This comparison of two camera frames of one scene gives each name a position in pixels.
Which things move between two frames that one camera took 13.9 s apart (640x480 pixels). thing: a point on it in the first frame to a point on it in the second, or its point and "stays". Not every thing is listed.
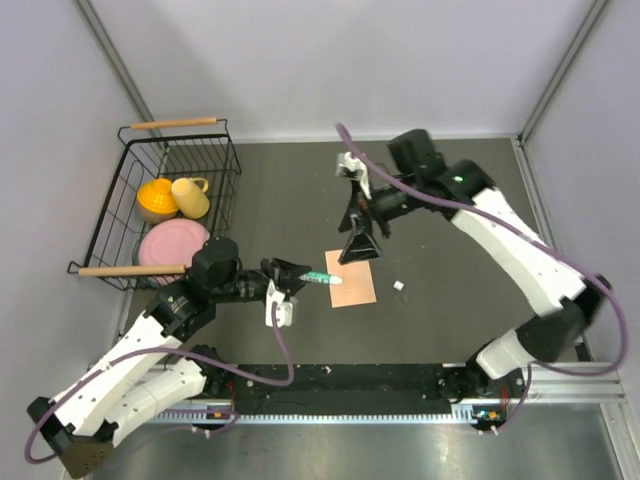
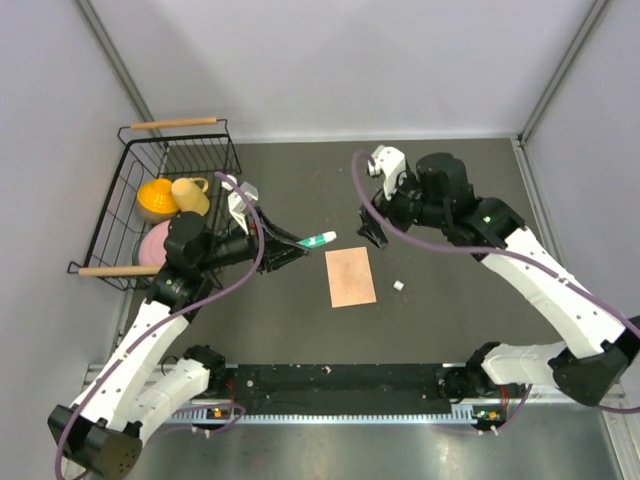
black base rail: (341, 394) stays
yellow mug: (190, 196) stays
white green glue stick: (318, 277) to (319, 239)
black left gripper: (285, 275) to (276, 254)
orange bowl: (156, 201) stays
